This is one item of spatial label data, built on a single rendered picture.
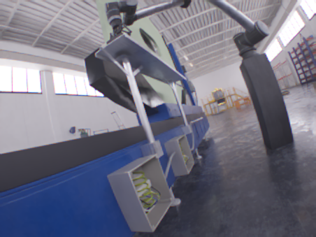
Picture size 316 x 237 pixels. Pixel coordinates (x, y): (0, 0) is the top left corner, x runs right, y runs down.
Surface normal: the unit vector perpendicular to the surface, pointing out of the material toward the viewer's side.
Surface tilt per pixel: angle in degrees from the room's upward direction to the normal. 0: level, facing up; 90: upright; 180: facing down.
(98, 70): 89
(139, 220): 90
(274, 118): 90
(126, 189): 90
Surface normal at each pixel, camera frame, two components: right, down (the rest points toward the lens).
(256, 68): -0.34, 0.05
